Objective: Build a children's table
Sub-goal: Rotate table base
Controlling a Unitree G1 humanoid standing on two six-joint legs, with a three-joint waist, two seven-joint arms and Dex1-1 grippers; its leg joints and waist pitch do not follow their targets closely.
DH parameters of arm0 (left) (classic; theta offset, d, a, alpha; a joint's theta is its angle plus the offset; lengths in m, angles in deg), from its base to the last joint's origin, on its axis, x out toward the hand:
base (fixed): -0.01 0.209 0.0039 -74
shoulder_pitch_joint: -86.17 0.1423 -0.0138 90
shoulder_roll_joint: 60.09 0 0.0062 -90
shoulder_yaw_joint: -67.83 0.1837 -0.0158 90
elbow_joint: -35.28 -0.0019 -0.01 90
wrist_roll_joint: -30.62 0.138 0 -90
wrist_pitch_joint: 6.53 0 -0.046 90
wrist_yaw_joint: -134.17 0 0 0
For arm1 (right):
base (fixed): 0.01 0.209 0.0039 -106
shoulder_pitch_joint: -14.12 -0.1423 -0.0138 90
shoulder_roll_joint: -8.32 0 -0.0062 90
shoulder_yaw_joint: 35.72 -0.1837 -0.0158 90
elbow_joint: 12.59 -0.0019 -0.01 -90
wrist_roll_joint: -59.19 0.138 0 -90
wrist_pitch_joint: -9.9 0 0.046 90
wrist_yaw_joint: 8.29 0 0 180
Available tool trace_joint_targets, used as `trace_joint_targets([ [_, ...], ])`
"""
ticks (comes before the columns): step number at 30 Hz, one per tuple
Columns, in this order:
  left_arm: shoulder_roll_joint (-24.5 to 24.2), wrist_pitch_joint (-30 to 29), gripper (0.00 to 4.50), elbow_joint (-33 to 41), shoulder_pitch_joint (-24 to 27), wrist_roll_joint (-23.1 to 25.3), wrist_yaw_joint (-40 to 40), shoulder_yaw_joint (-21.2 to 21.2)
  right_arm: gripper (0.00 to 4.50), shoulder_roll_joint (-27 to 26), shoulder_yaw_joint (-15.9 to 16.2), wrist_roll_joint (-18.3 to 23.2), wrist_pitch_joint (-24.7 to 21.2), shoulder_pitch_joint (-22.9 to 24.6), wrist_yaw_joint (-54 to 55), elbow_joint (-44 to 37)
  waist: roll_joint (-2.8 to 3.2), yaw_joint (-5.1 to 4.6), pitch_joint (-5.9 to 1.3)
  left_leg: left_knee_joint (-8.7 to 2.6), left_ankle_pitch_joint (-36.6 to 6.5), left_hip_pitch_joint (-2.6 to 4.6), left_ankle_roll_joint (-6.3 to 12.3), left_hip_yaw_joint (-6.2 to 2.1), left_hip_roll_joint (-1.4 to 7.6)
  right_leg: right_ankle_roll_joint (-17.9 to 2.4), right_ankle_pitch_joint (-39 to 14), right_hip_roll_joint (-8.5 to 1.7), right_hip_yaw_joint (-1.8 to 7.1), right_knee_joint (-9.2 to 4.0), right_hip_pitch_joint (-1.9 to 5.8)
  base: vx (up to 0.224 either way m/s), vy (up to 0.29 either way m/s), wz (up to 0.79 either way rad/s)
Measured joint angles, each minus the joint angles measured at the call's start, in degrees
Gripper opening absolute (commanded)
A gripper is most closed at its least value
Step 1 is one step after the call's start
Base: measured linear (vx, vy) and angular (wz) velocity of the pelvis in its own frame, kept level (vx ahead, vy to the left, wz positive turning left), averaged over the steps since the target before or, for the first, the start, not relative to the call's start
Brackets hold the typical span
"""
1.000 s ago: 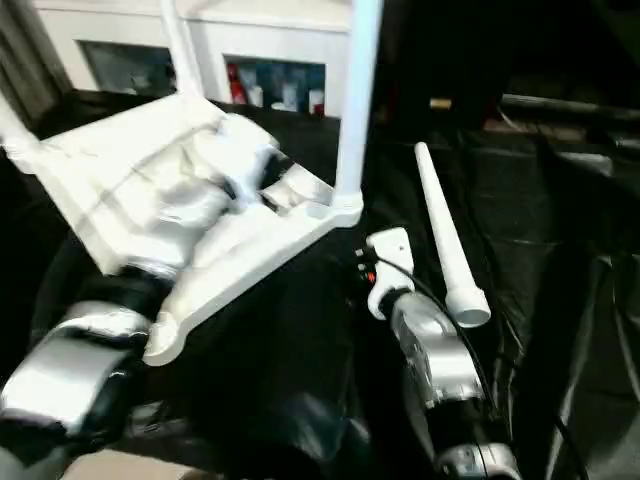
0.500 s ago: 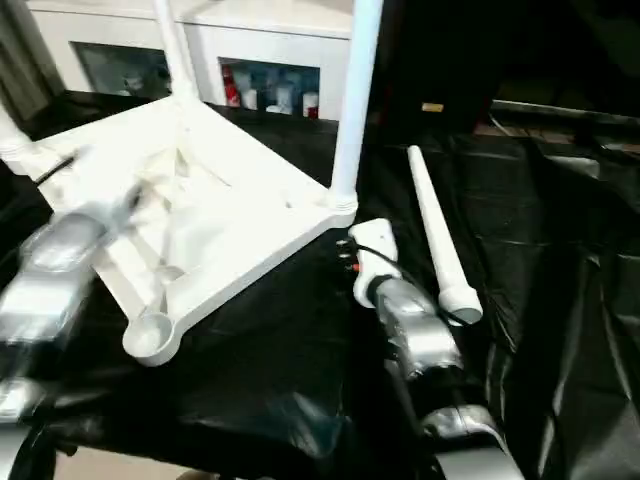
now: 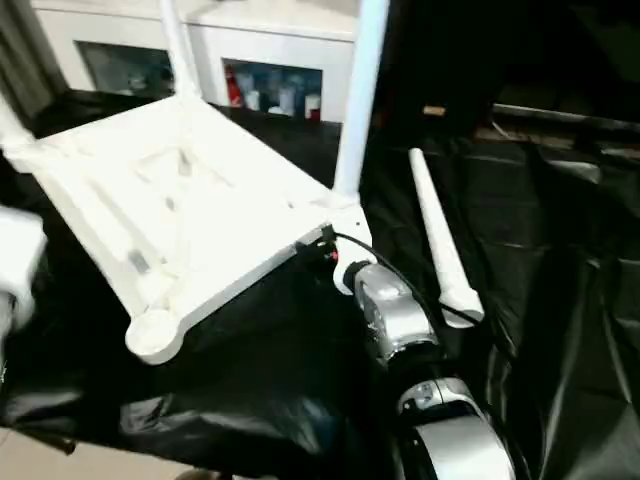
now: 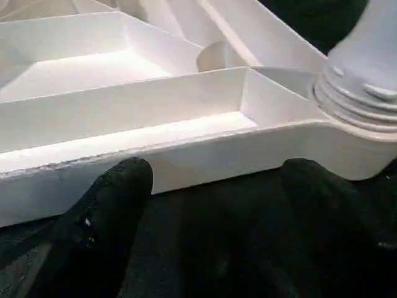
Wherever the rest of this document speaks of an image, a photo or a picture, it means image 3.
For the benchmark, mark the white plastic table top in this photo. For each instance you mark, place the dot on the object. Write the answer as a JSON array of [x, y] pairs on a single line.
[[150, 190]]

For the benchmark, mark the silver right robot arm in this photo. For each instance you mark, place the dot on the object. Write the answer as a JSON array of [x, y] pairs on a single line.
[[400, 310]]

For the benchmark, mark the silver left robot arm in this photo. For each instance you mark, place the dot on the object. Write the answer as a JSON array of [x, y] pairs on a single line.
[[20, 250]]

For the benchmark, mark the small tan label tag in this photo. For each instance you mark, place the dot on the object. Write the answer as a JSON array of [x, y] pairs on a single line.
[[435, 110]]

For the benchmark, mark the black plastic sheet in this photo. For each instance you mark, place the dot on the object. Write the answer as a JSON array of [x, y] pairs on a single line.
[[550, 250]]

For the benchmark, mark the white glass-door cabinet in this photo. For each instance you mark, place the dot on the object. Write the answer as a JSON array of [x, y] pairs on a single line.
[[250, 30]]

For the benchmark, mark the metal rod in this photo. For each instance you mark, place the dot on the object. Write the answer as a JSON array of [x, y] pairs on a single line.
[[565, 115]]

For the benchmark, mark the black backdrop cloth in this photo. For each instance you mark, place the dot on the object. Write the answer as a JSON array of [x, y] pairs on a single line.
[[525, 50]]

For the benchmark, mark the grey curtain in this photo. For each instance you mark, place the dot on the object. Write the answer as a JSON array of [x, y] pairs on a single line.
[[25, 65]]

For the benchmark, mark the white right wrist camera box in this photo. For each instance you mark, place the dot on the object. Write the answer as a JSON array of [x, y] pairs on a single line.
[[355, 225]]

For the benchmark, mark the black table frame leg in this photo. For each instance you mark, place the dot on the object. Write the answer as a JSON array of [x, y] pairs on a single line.
[[60, 442]]

